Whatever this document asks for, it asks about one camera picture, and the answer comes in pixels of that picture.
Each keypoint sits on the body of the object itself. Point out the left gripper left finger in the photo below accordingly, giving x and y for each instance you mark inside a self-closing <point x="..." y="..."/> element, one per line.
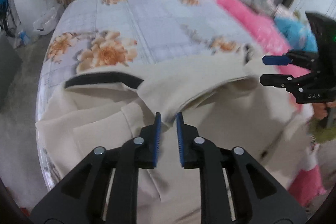
<point x="103" y="187"/>

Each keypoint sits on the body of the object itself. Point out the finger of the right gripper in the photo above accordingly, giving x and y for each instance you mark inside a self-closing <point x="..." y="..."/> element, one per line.
<point x="297" y="58"/>
<point x="288" y="82"/>

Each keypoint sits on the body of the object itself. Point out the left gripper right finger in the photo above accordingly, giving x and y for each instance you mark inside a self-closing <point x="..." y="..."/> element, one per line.
<point x="235" y="188"/>

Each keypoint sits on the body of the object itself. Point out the cream coat with black trim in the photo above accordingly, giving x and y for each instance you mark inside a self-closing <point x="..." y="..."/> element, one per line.
<point x="220" y="95"/>

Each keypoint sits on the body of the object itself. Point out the right hand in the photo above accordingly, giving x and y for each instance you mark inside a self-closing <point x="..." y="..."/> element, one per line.
<point x="320" y="109"/>

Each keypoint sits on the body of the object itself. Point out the blue cartoon blanket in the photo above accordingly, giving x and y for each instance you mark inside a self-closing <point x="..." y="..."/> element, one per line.
<point x="298" y="35"/>

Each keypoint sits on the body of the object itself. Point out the pink floral blanket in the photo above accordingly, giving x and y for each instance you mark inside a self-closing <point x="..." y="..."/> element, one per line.
<point x="307" y="184"/>

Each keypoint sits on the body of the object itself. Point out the floral grey bed sheet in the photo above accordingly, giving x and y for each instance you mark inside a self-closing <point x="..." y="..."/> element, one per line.
<point x="104" y="33"/>

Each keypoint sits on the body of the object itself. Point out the white plastic bag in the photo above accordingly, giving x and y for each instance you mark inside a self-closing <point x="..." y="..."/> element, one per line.
<point x="47" y="22"/>

